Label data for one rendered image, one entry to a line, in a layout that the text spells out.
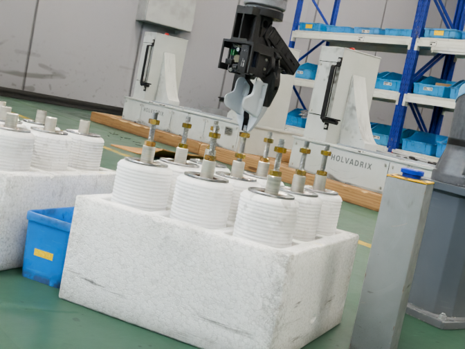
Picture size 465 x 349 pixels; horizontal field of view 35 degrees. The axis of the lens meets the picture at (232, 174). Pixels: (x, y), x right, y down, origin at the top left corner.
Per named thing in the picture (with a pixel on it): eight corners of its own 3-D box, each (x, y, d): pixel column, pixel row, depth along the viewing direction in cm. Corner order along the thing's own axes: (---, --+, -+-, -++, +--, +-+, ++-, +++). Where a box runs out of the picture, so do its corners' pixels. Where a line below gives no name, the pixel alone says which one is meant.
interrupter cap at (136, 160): (119, 158, 130) (120, 154, 130) (160, 164, 133) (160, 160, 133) (130, 165, 123) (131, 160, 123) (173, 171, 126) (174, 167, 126)
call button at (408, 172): (401, 178, 131) (404, 166, 131) (424, 183, 129) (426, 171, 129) (396, 178, 127) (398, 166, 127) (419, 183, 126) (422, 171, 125)
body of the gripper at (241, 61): (215, 71, 130) (228, 2, 129) (246, 79, 136) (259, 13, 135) (248, 77, 125) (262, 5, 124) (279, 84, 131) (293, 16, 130)
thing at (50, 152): (30, 211, 160) (45, 128, 158) (66, 221, 156) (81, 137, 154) (0, 214, 151) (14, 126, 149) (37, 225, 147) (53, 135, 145)
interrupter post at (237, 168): (226, 177, 134) (230, 159, 133) (234, 178, 136) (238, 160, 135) (236, 180, 132) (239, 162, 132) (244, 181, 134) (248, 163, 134)
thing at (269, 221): (210, 292, 122) (231, 185, 120) (261, 296, 126) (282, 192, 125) (235, 312, 114) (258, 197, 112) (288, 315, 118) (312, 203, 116)
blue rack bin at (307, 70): (320, 84, 878) (323, 66, 876) (341, 87, 847) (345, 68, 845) (287, 76, 849) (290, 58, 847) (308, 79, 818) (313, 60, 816)
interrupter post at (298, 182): (305, 196, 129) (309, 177, 128) (294, 194, 127) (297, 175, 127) (298, 193, 131) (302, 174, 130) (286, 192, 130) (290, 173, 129)
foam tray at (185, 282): (170, 270, 162) (186, 189, 160) (340, 323, 146) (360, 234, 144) (57, 298, 127) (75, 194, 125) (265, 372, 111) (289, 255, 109)
